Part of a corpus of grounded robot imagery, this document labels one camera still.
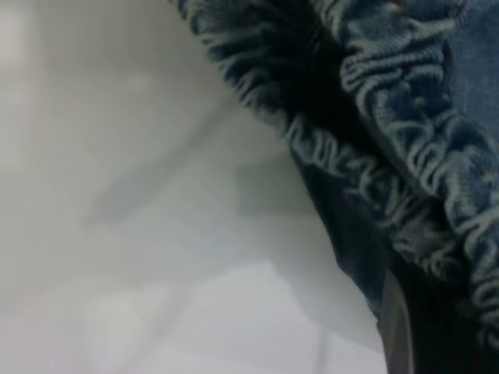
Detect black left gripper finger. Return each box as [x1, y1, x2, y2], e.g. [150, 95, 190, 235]
[381, 268, 496, 374]

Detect blue denim pants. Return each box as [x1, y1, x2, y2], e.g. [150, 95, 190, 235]
[167, 0, 499, 374]

